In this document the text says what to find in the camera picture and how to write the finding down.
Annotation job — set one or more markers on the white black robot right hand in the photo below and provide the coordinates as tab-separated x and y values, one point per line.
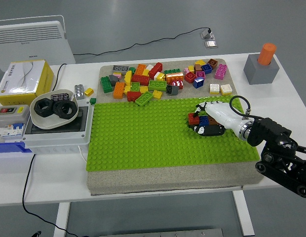
222	113

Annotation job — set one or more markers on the small red toy brick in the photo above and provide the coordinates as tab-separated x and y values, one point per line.
193	119

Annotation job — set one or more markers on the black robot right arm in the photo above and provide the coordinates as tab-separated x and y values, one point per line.
266	129

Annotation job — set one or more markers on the brown square toy brick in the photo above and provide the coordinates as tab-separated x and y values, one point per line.
212	121

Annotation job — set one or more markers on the blue square toy brick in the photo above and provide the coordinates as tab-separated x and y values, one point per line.
203	120

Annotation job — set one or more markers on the white yellow toy brick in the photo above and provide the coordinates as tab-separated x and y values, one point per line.
160	76
226	89
214	89

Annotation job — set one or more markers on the pink six-stud toy brick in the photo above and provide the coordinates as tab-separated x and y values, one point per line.
220	71

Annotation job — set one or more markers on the magenta toy brick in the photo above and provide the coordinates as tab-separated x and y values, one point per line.
200	74

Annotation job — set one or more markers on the tan toy brick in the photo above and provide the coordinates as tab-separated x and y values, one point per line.
198	67

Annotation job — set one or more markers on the small yellow toy brick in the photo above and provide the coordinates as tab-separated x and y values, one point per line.
89	92
191	68
145	72

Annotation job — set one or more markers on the dark grey toy brick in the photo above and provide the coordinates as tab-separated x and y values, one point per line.
172	90

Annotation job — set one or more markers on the small pink toy brick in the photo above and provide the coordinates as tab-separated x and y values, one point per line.
187	70

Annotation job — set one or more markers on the long orange toy brick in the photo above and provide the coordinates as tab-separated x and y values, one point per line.
174	77

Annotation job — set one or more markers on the flat green toy brick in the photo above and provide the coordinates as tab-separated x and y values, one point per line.
172	71

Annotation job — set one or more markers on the long red toy brick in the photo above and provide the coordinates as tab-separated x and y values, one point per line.
156	69
140	79

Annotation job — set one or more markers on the green studded baseplate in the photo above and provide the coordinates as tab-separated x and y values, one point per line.
143	135

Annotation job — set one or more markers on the small white toy brick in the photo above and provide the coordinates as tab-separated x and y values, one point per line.
149	67

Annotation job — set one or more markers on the light green toy brick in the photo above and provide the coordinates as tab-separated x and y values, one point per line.
135	86

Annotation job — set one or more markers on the small green toy brick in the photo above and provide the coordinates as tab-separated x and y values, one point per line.
132	69

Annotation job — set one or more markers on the long grey toy brick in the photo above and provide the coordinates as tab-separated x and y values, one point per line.
121	68

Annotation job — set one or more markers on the grey sloped toy brick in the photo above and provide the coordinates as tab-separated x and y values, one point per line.
114	79

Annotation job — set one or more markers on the tiny green toy brick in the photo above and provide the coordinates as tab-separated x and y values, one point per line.
93	100

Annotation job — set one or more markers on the silver grey toy brick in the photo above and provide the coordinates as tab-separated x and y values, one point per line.
79	91

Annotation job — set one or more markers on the grey block holder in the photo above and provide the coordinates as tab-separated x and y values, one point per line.
260	72

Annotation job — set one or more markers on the metal floor socket plate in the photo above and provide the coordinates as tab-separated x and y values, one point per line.
210	44

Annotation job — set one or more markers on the long light green brick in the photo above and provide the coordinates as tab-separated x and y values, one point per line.
157	85
144	98

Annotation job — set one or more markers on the orange cylinder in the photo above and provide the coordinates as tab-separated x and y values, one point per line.
266	54

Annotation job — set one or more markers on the open floor socket with plug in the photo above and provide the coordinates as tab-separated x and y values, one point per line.
207	34

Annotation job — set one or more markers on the grey-brown mat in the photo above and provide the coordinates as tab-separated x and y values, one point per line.
167	179

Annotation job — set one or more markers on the white table leg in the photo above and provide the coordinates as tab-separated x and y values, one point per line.
243	214
61	219

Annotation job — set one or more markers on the grey metal plate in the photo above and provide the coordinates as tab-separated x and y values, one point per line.
163	233

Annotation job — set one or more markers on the large black hex nut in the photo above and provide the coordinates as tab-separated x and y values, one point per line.
69	109
39	108

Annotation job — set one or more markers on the small black circuit module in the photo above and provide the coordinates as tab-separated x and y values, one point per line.
59	96

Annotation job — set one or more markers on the white bowl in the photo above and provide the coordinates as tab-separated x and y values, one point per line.
47	123

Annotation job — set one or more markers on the yellow white cardboard box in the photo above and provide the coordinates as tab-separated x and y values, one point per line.
19	76

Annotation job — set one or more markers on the white panel heater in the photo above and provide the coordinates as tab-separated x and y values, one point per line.
32	34

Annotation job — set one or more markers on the white circuit breaker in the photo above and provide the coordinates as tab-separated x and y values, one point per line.
12	131

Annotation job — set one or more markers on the blue plastic box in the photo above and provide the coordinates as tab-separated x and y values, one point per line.
7	147

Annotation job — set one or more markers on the small black item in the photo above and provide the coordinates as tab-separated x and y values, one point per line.
37	234

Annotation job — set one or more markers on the grey electrical enclosure box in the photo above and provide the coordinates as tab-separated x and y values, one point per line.
56	140

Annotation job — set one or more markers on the grey switch box red button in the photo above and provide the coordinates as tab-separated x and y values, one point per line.
10	116

